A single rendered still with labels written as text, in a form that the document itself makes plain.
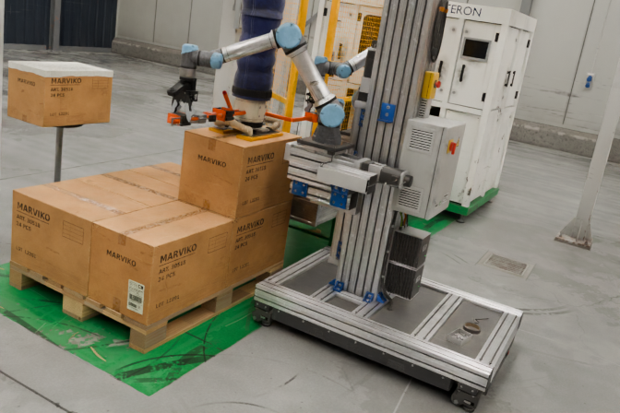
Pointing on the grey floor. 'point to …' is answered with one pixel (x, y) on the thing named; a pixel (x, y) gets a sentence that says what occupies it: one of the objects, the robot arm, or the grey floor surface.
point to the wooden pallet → (82, 307)
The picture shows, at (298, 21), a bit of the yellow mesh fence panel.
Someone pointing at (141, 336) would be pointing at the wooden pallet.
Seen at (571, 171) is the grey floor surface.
